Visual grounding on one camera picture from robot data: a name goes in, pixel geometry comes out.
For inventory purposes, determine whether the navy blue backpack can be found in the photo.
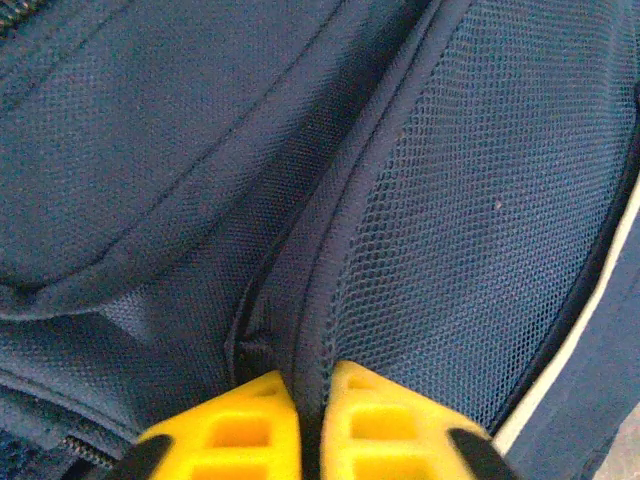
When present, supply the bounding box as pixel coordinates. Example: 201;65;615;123
0;0;640;480

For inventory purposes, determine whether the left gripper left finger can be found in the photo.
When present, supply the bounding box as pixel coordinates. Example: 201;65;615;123
112;369;301;480

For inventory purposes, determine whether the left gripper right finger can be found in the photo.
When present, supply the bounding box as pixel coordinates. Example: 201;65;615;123
322;360;521;480

